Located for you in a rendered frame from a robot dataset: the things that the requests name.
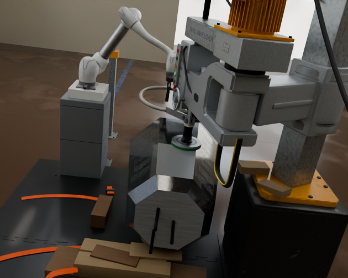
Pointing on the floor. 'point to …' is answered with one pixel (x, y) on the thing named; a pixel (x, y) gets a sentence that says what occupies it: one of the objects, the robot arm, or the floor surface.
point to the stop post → (112, 89)
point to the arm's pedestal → (84, 136)
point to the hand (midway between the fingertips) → (167, 97)
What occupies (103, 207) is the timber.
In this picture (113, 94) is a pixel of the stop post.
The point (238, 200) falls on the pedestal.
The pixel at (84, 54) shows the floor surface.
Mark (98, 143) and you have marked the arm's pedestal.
